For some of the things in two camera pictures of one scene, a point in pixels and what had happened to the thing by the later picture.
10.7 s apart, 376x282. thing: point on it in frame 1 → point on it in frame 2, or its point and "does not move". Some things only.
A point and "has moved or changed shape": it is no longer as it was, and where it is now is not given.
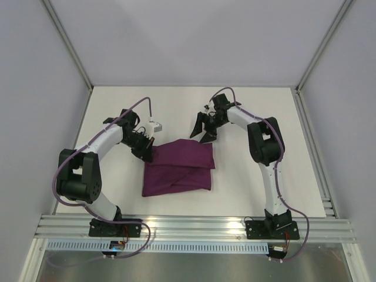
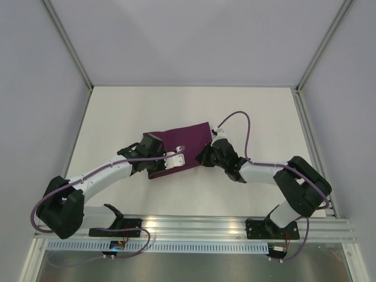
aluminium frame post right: x=301 y=111 does not move
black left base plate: x=98 y=228 does not move
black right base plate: x=271 y=230 does not move
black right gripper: x=209 y=122 → x=206 y=155
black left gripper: x=144 y=152 → x=161 y=167
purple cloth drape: x=178 y=165 has moved or changed shape
